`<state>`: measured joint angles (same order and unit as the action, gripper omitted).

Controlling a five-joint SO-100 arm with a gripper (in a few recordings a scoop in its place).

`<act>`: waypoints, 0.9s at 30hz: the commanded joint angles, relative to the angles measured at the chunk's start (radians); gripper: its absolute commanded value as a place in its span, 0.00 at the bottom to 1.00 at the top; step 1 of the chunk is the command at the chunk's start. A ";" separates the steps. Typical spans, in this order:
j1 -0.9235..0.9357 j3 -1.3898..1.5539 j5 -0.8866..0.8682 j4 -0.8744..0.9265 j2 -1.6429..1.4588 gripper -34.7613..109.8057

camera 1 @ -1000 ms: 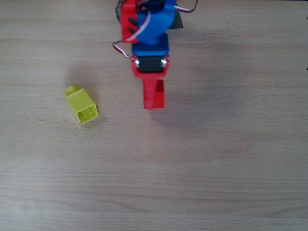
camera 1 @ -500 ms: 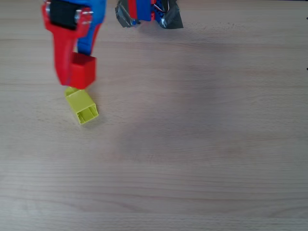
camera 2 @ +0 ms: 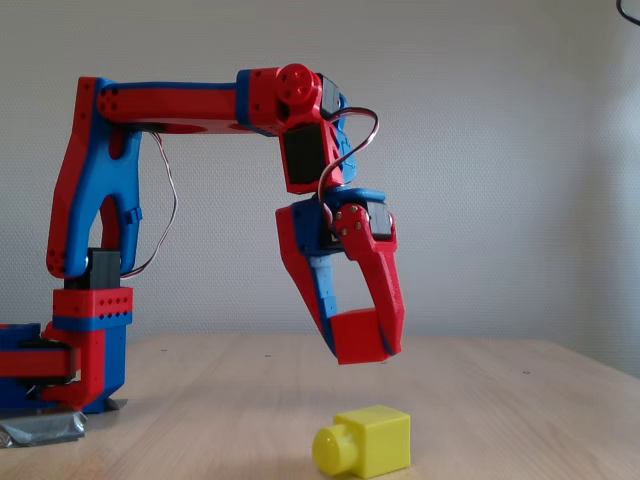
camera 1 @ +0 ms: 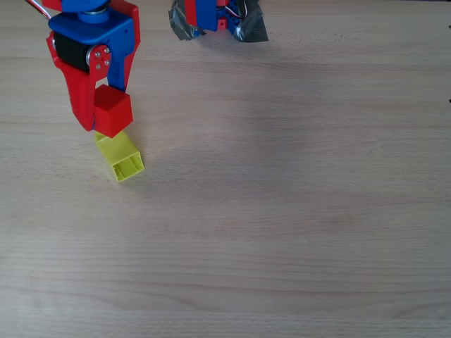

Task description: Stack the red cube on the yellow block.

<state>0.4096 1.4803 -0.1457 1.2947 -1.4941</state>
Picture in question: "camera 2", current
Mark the blue and red robot base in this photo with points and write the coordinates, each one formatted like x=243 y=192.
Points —
x=20 y=360

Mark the grey duct tape piece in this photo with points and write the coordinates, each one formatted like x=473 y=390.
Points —
x=119 y=403
x=40 y=427

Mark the red cube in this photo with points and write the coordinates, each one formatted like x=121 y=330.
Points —
x=357 y=337

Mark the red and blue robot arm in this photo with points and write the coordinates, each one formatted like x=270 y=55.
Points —
x=175 y=107

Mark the blue gripper, black motor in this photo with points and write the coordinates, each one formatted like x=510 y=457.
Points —
x=306 y=231

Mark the yellow toy block with knob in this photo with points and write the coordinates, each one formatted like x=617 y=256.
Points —
x=380 y=440

